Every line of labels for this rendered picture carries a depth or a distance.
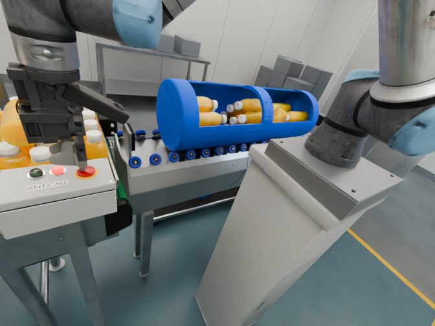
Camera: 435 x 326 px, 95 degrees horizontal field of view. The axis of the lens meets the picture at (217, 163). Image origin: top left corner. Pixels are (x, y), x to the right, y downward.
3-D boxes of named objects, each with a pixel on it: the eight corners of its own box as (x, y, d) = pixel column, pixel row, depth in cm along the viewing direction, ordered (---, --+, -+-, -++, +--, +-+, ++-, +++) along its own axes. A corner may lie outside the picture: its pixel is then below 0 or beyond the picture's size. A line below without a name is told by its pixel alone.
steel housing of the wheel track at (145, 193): (351, 160, 207) (373, 132, 188) (129, 230, 87) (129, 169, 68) (327, 145, 225) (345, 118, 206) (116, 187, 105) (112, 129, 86)
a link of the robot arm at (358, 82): (352, 118, 60) (380, 71, 53) (386, 138, 49) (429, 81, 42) (317, 111, 58) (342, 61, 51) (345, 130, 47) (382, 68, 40)
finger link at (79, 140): (75, 152, 41) (67, 112, 36) (85, 151, 42) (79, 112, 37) (77, 165, 38) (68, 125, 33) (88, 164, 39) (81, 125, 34)
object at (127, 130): (135, 161, 79) (136, 133, 72) (129, 162, 77) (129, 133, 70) (129, 147, 85) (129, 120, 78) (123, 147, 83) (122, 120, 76)
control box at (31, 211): (117, 212, 50) (115, 182, 44) (5, 240, 39) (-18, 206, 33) (109, 185, 56) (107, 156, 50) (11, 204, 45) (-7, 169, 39)
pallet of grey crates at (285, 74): (304, 128, 449) (334, 73, 382) (280, 129, 407) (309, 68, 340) (269, 106, 525) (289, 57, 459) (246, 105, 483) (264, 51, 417)
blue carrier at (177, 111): (303, 145, 128) (329, 103, 111) (176, 165, 80) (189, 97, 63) (273, 121, 145) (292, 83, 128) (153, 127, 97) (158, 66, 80)
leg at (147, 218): (149, 275, 132) (155, 213, 97) (140, 279, 129) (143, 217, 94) (147, 267, 136) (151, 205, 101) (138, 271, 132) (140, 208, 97)
